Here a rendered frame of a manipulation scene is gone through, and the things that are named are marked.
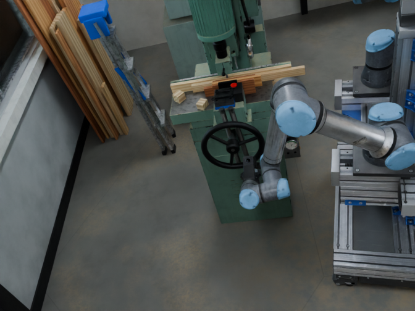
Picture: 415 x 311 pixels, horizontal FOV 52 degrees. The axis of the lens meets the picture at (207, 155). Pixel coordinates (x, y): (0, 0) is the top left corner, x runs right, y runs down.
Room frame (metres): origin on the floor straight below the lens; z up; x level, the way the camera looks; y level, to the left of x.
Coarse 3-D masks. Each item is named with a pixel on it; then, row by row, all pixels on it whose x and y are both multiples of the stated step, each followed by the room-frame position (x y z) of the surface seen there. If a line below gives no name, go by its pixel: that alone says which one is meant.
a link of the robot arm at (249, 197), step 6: (246, 186) 1.10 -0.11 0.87; (252, 186) 1.09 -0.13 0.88; (240, 192) 1.08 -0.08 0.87; (246, 192) 1.05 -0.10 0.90; (252, 192) 1.05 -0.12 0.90; (258, 192) 1.05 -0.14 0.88; (240, 198) 1.05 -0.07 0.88; (246, 198) 1.04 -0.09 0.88; (252, 198) 1.03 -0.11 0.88; (258, 198) 1.03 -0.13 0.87; (246, 204) 1.02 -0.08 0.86; (252, 204) 1.02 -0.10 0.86
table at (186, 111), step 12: (264, 84) 1.67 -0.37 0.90; (192, 96) 1.75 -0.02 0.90; (204, 96) 1.72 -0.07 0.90; (252, 96) 1.60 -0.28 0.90; (264, 96) 1.57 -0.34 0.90; (180, 108) 1.69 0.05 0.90; (192, 108) 1.66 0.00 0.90; (252, 108) 1.56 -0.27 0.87; (264, 108) 1.54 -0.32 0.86; (180, 120) 1.64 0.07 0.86; (192, 120) 1.63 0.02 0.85; (252, 120) 1.49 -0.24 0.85
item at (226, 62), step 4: (228, 48) 1.79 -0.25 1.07; (228, 52) 1.76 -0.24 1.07; (216, 56) 1.76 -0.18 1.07; (228, 56) 1.73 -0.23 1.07; (216, 60) 1.72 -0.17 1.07; (220, 60) 1.71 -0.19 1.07; (224, 60) 1.70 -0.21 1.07; (228, 60) 1.69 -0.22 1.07; (216, 64) 1.70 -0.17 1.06; (220, 64) 1.70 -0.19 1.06; (224, 64) 1.69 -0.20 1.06; (228, 64) 1.69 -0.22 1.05; (216, 68) 1.70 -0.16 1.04; (220, 68) 1.70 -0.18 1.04; (228, 68) 1.69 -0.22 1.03; (232, 68) 1.70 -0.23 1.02; (220, 72) 1.70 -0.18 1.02; (228, 72) 1.69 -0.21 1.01
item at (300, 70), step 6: (300, 66) 1.66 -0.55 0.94; (264, 72) 1.70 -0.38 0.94; (270, 72) 1.69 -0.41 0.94; (276, 72) 1.67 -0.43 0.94; (282, 72) 1.67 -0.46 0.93; (288, 72) 1.66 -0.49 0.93; (294, 72) 1.65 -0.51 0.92; (300, 72) 1.65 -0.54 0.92; (264, 78) 1.69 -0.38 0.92; (270, 78) 1.68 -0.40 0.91; (192, 84) 1.79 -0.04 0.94; (198, 84) 1.78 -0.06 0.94; (204, 84) 1.76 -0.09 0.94; (210, 84) 1.75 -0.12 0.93; (198, 90) 1.77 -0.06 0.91
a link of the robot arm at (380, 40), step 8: (376, 32) 1.59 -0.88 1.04; (384, 32) 1.56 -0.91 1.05; (392, 32) 1.54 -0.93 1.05; (368, 40) 1.56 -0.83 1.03; (376, 40) 1.53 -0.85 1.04; (384, 40) 1.51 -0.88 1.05; (392, 40) 1.50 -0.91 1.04; (368, 48) 1.54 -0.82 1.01; (376, 48) 1.51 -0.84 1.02; (384, 48) 1.49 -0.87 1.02; (392, 48) 1.49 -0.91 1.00; (368, 56) 1.54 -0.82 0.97; (376, 56) 1.51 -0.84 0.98; (384, 56) 1.49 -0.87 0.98; (392, 56) 1.49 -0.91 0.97; (368, 64) 1.54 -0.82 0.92; (376, 64) 1.50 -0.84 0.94; (384, 64) 1.49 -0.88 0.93
